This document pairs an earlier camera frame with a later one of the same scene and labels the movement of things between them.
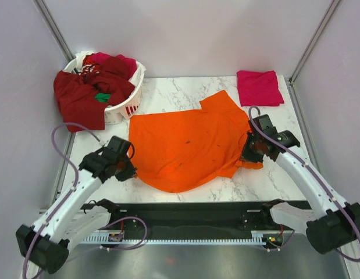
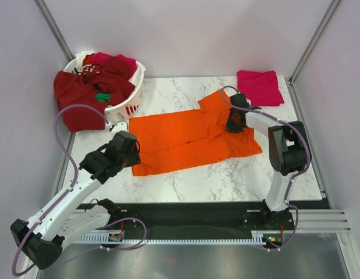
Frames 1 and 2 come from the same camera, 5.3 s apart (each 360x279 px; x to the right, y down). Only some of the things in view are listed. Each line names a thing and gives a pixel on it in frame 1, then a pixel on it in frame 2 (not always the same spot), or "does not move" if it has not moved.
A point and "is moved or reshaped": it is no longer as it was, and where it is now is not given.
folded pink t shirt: [259, 88] does not move
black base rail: [195, 218] does not move
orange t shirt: [180, 151] is moved or reshaped
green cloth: [102, 97] does not move
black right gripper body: [252, 151] → [231, 124]
